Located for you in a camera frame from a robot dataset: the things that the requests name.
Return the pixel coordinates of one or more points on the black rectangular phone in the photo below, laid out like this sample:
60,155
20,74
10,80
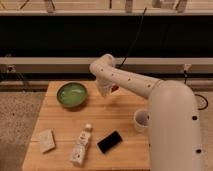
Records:
109,142

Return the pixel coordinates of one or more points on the green ceramic bowl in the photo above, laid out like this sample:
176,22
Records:
72,94

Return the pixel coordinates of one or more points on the white plastic bottle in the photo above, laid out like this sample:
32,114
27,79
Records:
80,148

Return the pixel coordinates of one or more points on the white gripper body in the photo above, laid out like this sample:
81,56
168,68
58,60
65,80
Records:
104,87

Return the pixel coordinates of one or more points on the beige sponge block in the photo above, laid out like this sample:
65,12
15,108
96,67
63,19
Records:
46,140

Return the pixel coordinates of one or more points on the grey metal rail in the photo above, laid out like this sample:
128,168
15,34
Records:
81,65

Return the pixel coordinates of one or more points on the red pepper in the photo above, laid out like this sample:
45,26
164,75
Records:
114,88

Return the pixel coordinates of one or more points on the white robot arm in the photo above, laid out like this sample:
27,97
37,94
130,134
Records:
173,116

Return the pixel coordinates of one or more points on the white paper cup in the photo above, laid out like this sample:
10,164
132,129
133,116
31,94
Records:
140,120

